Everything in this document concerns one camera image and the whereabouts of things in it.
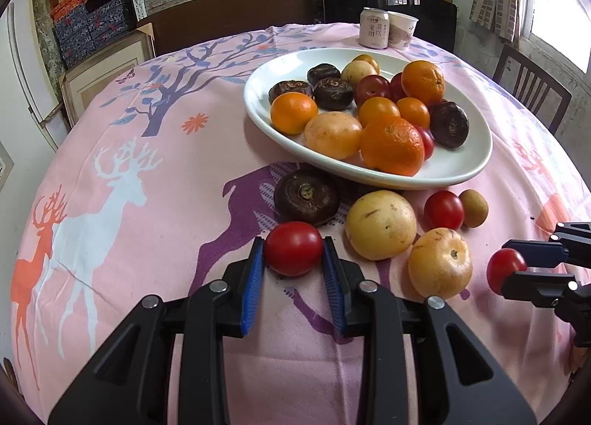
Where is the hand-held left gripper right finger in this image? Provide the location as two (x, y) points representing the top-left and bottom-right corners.
(322, 237), (539, 425)

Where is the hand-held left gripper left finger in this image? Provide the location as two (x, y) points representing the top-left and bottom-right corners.
(48, 237), (266, 425)

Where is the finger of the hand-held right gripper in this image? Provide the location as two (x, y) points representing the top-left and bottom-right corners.
(502, 221), (591, 269)
(501, 270), (591, 347)

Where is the red cherry tomato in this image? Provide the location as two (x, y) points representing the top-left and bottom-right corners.
(264, 221), (324, 277)
(486, 248), (528, 295)
(424, 190), (465, 231)
(416, 126), (435, 160)

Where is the white oval plate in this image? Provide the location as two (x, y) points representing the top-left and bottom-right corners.
(243, 47), (493, 190)

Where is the large orange mandarin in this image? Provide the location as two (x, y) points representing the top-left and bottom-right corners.
(401, 60), (446, 107)
(360, 116), (426, 177)

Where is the dark water chestnut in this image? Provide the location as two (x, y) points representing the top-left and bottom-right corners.
(428, 101), (470, 149)
(273, 169), (341, 226)
(307, 63), (341, 88)

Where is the round orange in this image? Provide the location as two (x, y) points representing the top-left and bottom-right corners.
(357, 96), (402, 128)
(396, 97), (431, 130)
(270, 92), (319, 135)

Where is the dark purple mangosteen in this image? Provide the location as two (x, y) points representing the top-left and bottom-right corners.
(313, 77), (355, 112)
(269, 80), (314, 105)

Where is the yellow passion fruit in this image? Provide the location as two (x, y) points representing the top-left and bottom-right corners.
(345, 190), (419, 261)
(341, 60), (376, 86)

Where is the small brown kiwi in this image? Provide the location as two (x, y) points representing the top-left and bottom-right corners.
(458, 189), (489, 228)

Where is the pale yellow stemmed melon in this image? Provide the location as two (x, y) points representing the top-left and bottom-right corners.
(408, 228), (474, 300)

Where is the pink deer printed tablecloth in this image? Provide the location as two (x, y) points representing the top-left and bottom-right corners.
(9, 23), (591, 425)

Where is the orange-yellow loquat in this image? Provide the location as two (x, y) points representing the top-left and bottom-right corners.
(303, 111), (363, 160)

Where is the dark wooden chair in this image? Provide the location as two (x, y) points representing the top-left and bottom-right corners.
(492, 44), (573, 135)

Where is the small orange kumquat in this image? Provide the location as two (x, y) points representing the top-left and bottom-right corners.
(352, 54), (380, 75)

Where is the bright side window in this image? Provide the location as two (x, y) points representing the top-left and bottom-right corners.
(522, 0), (591, 75)

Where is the black folded table panel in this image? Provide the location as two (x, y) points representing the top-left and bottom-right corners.
(322, 0), (458, 54)

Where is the printed paper cup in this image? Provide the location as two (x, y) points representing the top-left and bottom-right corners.
(388, 11), (419, 51)

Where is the beige framed box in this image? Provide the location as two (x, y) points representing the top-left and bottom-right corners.
(59, 23), (155, 128)

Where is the white drink can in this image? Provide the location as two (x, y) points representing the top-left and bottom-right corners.
(360, 7), (393, 49)

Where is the brown wooden board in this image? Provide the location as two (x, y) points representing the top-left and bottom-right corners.
(150, 0), (324, 56)

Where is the stack of blue patterned boxes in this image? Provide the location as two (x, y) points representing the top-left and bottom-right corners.
(51, 0), (139, 70)

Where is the white flat board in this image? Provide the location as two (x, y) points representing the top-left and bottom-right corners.
(7, 0), (70, 151)

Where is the marbled stone slab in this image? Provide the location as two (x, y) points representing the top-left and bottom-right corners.
(30, 0), (65, 107)

